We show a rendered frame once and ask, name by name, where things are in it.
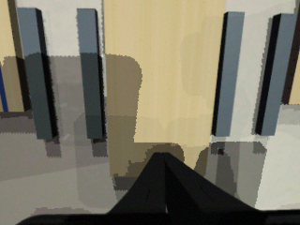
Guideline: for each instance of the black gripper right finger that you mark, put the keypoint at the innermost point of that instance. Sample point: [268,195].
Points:
[193,200]

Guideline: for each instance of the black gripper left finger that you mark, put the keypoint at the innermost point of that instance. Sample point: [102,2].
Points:
[144,203]

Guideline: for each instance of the light wooden strip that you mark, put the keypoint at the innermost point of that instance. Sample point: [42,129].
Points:
[161,75]

